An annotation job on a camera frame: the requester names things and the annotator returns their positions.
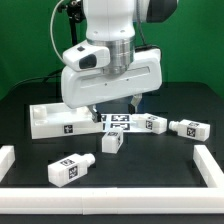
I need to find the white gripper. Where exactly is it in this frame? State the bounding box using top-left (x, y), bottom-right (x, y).
top-left (61, 43), bottom-right (162, 123)

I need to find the white square tabletop part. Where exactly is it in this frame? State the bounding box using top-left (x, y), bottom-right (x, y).
top-left (30, 103), bottom-right (103, 139)

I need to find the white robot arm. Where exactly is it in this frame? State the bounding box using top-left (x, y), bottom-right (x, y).
top-left (61, 0), bottom-right (178, 122)

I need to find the white AprilTag marker sheet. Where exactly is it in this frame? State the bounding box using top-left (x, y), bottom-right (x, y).
top-left (99, 113), bottom-right (150, 133)

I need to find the white U-shaped fence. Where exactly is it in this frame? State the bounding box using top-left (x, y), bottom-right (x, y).
top-left (0, 145), bottom-right (224, 215)

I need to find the black cable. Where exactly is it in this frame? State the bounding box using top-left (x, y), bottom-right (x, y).
top-left (9, 68), bottom-right (64, 93)

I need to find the white cable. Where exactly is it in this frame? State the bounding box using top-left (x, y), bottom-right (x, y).
top-left (49, 0), bottom-right (68, 64)

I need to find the black camera stand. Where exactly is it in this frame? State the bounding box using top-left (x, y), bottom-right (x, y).
top-left (57, 0), bottom-right (85, 46)

